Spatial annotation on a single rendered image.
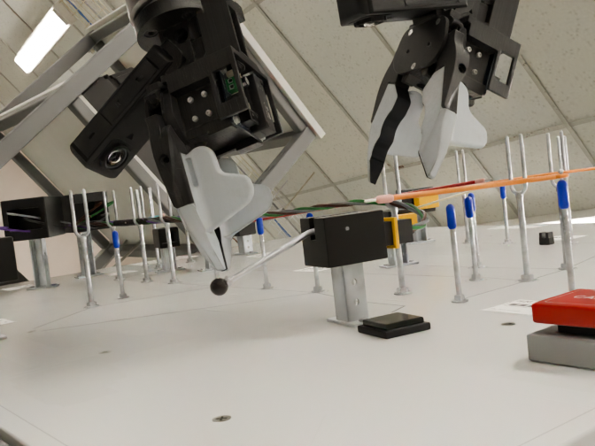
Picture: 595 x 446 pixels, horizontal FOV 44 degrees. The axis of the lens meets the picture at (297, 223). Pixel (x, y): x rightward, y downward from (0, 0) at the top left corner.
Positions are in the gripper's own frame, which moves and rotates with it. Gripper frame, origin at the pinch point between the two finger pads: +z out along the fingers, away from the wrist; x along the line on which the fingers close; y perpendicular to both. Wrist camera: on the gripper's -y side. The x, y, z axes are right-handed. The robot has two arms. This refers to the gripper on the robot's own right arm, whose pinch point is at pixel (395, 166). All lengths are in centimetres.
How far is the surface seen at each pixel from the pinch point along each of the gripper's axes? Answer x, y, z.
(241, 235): 73, 17, 2
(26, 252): 767, 67, 13
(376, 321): -6.3, -2.0, 13.5
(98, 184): 126, 0, -5
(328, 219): -2.3, -6.1, 6.7
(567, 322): -22.7, -0.7, 11.2
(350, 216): -2.3, -4.3, 5.9
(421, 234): 47, 38, -5
